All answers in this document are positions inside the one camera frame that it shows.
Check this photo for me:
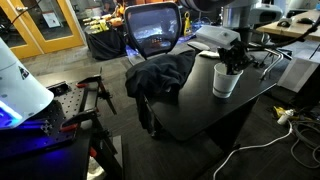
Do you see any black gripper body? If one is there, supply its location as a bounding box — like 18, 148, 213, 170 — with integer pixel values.
217, 39, 253, 68

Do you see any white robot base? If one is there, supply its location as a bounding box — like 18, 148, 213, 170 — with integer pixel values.
0, 36, 55, 130

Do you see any white paper cup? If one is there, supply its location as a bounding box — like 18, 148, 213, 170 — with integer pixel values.
212, 62, 244, 100

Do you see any yellow black stand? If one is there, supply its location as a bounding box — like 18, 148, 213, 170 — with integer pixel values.
183, 10, 194, 37

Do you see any white computer case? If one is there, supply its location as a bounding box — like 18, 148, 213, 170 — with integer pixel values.
277, 57, 320, 95

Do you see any yellow floor tool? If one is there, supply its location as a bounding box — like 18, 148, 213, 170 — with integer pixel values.
272, 105, 288, 119

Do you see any wooden desk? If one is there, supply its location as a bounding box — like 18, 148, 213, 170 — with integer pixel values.
256, 9, 320, 43

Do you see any white plastic bottle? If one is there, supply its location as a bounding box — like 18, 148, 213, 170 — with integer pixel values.
276, 108, 296, 126

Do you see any black cloth jacket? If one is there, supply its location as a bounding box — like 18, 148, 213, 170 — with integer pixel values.
124, 49, 198, 101

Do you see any mesh back office chair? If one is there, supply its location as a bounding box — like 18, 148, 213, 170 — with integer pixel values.
123, 1, 183, 139

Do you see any black draped table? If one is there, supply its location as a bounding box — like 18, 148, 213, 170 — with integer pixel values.
84, 24, 129, 62

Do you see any yellow tool pile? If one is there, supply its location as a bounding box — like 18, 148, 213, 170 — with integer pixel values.
82, 13, 124, 35

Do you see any yellow framed glass door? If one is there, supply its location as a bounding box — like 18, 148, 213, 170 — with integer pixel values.
0, 0, 44, 60
9, 0, 85, 55

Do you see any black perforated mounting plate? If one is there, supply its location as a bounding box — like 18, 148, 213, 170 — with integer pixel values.
0, 81, 88, 159

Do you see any chrome tubular frame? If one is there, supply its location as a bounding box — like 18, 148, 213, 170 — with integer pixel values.
248, 41, 285, 82

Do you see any white floor cable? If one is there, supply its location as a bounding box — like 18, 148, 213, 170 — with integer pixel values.
212, 119, 294, 180

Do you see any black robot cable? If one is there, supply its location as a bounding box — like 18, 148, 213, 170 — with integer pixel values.
246, 15, 320, 53

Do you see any grey floor cable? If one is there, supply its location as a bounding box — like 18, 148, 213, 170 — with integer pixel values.
289, 120, 320, 170

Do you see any black clamp red handle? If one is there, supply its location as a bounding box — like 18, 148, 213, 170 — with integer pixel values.
59, 107, 101, 134
75, 73, 118, 116

